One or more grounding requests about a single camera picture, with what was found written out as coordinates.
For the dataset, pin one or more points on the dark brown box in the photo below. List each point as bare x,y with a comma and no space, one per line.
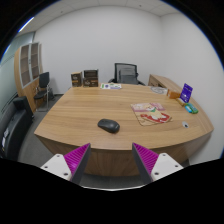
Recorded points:
90,78

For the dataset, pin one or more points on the black mesh office chair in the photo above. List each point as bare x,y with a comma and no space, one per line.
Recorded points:
126,74

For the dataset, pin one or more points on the white and green leaflet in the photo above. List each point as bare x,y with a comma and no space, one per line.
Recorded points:
111,86

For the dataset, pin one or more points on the black leather sofa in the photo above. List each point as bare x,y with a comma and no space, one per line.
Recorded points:
13,128

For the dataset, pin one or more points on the small black visitor chair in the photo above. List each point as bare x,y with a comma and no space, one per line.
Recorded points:
43,81

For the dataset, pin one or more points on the orange-brown box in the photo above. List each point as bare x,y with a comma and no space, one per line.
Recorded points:
173,94

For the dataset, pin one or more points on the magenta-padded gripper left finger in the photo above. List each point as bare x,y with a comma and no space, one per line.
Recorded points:
78,159

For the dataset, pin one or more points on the small blue box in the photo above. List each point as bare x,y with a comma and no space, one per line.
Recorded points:
188,108

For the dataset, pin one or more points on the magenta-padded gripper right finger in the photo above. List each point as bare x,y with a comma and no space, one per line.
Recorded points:
146,158

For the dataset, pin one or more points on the wooden side desk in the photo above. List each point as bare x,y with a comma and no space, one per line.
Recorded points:
163,81

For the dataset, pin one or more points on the small tan box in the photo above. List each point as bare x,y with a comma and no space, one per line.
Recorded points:
180,102

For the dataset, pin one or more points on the small brown box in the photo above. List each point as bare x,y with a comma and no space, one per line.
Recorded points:
76,80

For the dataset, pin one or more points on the green flat box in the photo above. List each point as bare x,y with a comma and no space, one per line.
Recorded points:
193,109

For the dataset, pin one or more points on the purple standing card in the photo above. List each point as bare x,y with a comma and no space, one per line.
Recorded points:
186,93

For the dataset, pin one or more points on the black computer mouse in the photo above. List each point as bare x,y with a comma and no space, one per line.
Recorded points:
108,125

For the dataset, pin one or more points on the pink cartoon print mouse pad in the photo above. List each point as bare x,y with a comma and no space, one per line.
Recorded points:
151,114

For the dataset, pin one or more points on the wooden shelf unit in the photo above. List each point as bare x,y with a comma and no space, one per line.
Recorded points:
26,86

